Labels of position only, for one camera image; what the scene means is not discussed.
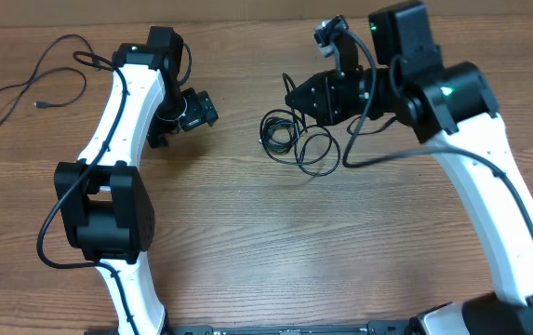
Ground black usb cable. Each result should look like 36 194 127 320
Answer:
0 33 102 132
265 73 342 178

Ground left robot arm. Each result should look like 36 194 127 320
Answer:
50 26 219 334

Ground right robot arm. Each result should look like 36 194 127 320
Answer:
286 1 533 335

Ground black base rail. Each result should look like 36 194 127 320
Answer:
84 319 434 335

